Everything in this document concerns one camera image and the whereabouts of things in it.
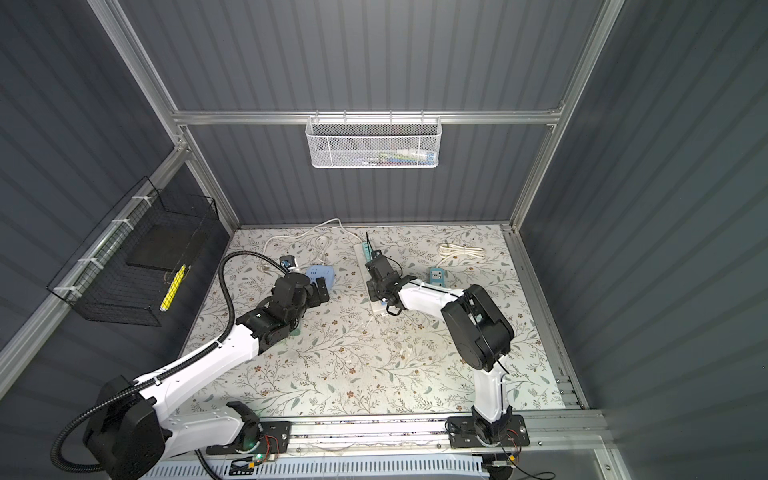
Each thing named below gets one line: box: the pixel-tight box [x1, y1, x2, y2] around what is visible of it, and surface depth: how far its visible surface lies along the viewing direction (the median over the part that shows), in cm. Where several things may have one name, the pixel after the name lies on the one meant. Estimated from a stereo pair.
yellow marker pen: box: [159, 264, 187, 311], surface depth 71 cm
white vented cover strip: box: [138, 457, 488, 480], surface depth 72 cm
